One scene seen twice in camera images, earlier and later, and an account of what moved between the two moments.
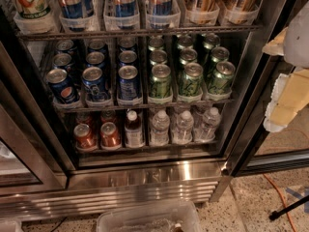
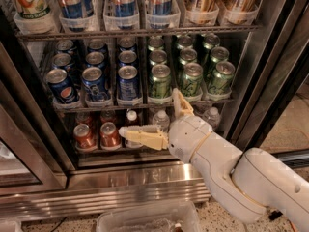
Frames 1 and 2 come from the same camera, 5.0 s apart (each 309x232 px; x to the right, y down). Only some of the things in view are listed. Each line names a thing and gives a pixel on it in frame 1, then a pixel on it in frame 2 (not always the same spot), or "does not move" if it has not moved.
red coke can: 110,136 does not move
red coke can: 84,138 does not move
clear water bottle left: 159,134 does not move
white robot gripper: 297,39 → 185,136
